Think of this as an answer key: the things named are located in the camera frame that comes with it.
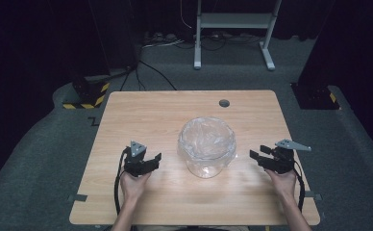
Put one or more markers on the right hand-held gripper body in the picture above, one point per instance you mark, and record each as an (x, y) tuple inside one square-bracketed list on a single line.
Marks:
[(284, 160)]

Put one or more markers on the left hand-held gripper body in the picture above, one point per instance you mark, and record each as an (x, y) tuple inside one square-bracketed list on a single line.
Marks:
[(136, 157)]

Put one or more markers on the clear round container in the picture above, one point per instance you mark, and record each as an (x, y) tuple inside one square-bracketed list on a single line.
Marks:
[(205, 170)]

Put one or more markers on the clear plastic bag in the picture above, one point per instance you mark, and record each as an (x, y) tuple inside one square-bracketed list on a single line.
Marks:
[(207, 138)]

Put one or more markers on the person's right hand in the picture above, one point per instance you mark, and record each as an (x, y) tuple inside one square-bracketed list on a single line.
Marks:
[(282, 183)]

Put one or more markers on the person's left hand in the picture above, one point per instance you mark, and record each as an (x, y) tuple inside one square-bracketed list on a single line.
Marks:
[(133, 186)]

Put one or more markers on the grey tape strip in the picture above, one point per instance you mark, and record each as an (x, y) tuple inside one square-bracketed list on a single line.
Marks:
[(78, 198), (314, 195)]

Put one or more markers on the grey table grommet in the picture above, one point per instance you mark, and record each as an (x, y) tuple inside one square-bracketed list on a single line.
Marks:
[(224, 103)]

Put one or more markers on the black base with hazard stripes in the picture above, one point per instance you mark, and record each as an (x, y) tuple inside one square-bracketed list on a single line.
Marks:
[(314, 96), (90, 93)]

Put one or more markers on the power strip with plugs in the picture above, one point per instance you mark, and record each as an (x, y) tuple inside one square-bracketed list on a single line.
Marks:
[(159, 38)]

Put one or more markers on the white metal stand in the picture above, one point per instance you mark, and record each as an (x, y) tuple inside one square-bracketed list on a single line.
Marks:
[(236, 20)]

